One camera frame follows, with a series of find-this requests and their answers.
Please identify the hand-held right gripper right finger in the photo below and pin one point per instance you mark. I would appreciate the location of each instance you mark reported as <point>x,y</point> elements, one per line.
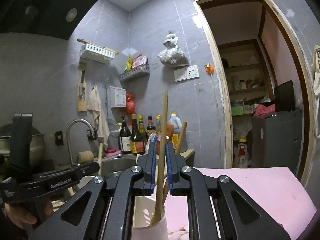
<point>169,165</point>

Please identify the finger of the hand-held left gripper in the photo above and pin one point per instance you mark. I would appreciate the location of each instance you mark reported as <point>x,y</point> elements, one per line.
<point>75,170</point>

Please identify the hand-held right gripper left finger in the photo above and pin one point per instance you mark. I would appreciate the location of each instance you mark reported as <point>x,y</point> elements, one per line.
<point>150,160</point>

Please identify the long wooden chopstick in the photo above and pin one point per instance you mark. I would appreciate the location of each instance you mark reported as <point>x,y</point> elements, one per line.
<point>182,135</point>
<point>163,120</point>

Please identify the white plastic utensil holder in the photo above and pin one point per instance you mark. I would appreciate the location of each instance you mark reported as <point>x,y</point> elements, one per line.
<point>160,227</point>

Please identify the person's left hand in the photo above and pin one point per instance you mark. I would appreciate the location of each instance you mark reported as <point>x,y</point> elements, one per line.
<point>22,217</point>

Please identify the metal cooking pot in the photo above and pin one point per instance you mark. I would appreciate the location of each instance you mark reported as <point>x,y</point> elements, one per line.
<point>35,140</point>

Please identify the beige loofah scrubber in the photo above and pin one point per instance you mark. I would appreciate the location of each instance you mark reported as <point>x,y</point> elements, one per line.
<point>85,157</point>

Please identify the dark sauce bottle yellow label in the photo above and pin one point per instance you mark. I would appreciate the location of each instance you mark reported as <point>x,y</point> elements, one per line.
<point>137,140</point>

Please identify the brown pump bottle white label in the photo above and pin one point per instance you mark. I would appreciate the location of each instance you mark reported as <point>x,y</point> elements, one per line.
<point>125,140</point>

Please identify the dark sauce bottle red label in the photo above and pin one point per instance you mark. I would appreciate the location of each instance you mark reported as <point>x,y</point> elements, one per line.
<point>150,126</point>

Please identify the steel sink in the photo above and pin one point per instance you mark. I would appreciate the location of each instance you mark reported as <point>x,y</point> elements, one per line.
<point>115,165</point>

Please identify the clear glass bottle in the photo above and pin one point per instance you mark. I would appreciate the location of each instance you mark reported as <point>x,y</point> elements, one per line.
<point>158,123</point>

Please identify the large oil jug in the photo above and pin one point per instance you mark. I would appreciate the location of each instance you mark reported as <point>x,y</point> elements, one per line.
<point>175,125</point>

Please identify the metal faucet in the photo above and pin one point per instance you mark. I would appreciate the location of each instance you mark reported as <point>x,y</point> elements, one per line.
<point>75,125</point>

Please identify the red plastic bag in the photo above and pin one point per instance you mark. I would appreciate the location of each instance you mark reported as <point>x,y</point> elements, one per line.
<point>130,103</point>

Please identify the hanging beige cloth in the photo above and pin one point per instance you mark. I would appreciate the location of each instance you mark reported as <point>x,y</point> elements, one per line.
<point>96,110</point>

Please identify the red label floor bottle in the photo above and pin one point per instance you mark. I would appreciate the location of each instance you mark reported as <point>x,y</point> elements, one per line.
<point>242,155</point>

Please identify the wooden knife holder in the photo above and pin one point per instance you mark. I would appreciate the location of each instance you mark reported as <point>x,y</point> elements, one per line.
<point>82,92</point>

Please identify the pink floral tablecloth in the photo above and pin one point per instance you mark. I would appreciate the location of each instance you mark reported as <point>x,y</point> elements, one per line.
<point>250,195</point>

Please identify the yellow green snack packet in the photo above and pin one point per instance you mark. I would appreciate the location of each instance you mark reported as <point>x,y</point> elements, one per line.
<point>128,63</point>

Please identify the red snack packet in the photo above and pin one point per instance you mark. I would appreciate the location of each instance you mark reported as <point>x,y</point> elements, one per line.
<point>139,61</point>

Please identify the hanging clear plastic bag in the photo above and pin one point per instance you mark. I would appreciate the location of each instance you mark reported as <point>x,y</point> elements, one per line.
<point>172,55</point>

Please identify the grey cabinet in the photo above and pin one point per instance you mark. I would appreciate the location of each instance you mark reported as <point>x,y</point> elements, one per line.
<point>275,140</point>

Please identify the red cloth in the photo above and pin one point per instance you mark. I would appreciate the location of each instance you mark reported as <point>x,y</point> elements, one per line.
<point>263,110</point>

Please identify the wooden storage shelf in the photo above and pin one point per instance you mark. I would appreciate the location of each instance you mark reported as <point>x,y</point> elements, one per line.
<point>245,80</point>

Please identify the black monitor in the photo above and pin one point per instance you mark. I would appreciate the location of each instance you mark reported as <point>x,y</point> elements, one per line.
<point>283,96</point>

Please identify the black range hood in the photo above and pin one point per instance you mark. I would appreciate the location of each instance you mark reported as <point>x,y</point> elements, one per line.
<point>37,7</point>

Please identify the cream rubber gloves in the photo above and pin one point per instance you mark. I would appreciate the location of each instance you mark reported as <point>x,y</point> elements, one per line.
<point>317,67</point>

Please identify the black wall socket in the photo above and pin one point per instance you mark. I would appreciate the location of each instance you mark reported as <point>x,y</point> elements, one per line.
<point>58,138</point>

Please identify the white wall box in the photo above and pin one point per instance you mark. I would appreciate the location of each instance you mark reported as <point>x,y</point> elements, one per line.
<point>118,97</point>

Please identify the grey wall shelf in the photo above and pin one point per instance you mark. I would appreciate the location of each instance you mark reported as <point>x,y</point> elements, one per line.
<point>135,73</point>

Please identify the white wall switch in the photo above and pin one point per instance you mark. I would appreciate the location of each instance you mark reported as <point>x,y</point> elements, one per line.
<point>180,75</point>

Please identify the white wall socket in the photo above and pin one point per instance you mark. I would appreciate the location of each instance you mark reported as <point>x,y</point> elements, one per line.
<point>192,71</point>

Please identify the wooden door frame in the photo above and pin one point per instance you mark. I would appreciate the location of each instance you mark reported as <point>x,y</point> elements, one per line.
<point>217,80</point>

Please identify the orange wall hook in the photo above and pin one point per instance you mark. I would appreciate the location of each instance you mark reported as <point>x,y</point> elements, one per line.
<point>209,69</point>

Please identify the white wall basket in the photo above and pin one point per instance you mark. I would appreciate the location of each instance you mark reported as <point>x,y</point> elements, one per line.
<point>97,52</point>

